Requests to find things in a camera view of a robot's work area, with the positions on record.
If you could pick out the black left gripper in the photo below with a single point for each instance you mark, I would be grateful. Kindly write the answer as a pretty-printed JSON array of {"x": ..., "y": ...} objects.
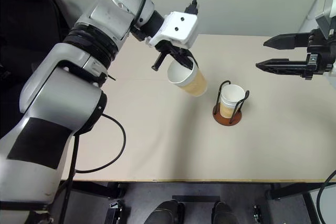
[{"x": 168, "y": 47}]

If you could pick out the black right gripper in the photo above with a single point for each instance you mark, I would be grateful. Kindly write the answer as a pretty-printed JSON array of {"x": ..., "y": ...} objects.
[{"x": 321, "y": 56}]

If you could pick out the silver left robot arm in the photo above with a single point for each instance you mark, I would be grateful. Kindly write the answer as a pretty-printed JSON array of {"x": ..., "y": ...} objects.
[{"x": 65, "y": 77}]

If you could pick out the black flat bar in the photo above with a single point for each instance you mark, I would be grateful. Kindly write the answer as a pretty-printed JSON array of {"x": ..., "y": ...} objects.
[{"x": 195, "y": 199}]

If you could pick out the black office chair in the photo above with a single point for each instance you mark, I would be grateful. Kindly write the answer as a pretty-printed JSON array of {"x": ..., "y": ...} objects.
[{"x": 39, "y": 11}]

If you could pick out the dark rounded shape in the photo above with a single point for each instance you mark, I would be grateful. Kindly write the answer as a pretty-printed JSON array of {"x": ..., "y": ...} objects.
[
  {"x": 221, "y": 213},
  {"x": 164, "y": 212}
]

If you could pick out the black table leg foot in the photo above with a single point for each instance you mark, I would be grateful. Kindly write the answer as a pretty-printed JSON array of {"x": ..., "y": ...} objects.
[{"x": 114, "y": 212}]

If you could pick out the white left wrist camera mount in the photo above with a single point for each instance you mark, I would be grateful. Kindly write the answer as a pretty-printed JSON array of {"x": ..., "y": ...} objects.
[{"x": 178, "y": 28}]

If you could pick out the black table frame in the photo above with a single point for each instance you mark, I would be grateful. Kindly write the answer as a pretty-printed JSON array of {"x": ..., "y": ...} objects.
[{"x": 288, "y": 190}]

